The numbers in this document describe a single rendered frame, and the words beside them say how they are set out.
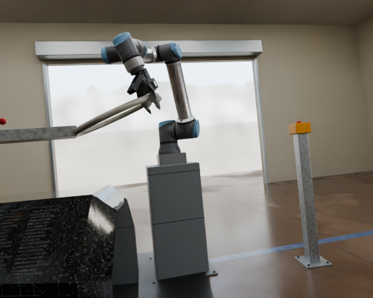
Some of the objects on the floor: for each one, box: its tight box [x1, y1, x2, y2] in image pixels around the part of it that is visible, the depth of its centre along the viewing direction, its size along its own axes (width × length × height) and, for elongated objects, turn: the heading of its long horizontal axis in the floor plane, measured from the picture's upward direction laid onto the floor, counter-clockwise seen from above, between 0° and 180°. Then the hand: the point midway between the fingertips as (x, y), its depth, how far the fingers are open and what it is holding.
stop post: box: [288, 122, 333, 268], centre depth 201 cm, size 20×20×109 cm
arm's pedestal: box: [146, 161, 218, 283], centre depth 214 cm, size 50×50×85 cm
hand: (153, 109), depth 123 cm, fingers closed on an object, 5 cm apart
